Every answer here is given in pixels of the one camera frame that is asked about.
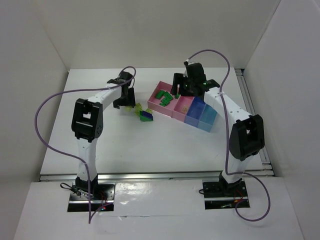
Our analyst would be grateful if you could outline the green 2x4 lego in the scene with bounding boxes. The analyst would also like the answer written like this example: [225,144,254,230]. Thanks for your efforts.
[163,91,173,101]

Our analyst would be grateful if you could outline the green sloped lego piece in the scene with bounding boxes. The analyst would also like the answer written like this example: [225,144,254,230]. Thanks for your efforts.
[155,90,165,100]

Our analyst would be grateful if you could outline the dark blue lego brick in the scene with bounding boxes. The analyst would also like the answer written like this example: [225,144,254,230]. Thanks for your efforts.
[141,110,153,118]

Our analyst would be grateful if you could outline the green stepped lego assembly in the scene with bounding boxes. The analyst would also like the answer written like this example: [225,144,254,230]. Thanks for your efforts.
[161,98,171,105]

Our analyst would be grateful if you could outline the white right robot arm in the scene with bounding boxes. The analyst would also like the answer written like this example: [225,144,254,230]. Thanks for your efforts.
[170,61,265,189]

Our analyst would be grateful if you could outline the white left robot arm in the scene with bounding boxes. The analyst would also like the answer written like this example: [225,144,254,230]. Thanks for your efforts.
[71,71,136,195]

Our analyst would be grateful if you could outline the large pink container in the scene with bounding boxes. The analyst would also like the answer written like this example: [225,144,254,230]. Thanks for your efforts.
[147,81,181,118]

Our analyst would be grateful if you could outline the beige lego brick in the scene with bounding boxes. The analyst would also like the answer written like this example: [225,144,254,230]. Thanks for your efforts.
[182,106,189,113]

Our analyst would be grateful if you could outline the purple blue container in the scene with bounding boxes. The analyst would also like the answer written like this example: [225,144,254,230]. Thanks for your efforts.
[184,97,206,127]

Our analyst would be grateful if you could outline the light blue container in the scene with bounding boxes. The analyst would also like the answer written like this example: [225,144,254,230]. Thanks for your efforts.
[197,105,217,132]

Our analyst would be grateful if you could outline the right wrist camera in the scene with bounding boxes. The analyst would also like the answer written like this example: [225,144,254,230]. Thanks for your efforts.
[183,59,194,66]

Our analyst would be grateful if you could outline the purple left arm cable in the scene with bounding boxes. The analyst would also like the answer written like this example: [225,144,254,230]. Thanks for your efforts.
[34,66,137,224]

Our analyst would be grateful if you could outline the aluminium front rail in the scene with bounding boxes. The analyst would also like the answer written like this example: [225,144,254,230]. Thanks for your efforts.
[39,170,275,181]

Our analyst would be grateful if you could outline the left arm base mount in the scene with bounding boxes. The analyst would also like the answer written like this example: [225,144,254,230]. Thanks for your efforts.
[60,182,116,213]

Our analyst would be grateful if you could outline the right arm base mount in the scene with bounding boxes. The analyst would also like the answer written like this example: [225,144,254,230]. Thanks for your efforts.
[198,180,250,210]

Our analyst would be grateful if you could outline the aluminium side rail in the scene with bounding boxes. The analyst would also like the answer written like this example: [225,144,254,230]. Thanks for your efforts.
[234,68,275,177]

